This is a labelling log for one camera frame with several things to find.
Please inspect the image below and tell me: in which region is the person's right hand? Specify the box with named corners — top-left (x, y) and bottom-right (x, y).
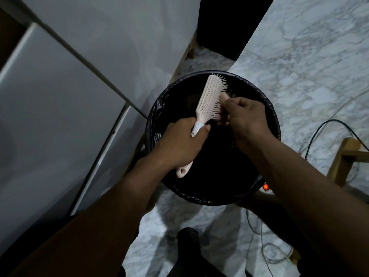
top-left (217, 92), bottom-right (275, 153)

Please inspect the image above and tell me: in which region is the person's left hand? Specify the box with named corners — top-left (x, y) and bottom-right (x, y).
top-left (152, 117), bottom-right (211, 170)

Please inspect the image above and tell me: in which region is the pink hairbrush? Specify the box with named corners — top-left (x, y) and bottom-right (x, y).
top-left (176, 73), bottom-right (228, 179)

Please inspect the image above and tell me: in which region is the person's left forearm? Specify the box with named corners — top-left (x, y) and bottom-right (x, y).
top-left (9, 154), bottom-right (176, 277)

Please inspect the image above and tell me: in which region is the person's right forearm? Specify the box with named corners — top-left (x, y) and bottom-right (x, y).
top-left (245, 135), bottom-right (369, 277)

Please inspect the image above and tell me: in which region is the black trash bin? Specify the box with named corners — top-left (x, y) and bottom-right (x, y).
top-left (145, 70), bottom-right (281, 206)

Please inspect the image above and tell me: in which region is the black bin liner bag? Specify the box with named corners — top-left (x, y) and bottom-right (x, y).
top-left (145, 70), bottom-right (281, 206)

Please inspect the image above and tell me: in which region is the person's black shoe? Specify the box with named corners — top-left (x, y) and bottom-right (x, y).
top-left (167, 227), bottom-right (228, 277)

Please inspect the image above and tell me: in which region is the wooden chair leg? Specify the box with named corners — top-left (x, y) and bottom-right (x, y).
top-left (327, 137), bottom-right (369, 188)

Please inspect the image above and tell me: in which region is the power strip with red switch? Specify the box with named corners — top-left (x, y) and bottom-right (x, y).
top-left (255, 182), bottom-right (273, 195)

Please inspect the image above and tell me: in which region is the black cable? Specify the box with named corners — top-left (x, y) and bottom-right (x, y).
top-left (304, 119), bottom-right (369, 160)

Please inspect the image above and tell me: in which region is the thin white cable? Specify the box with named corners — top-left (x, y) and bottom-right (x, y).
top-left (245, 209), bottom-right (294, 277)

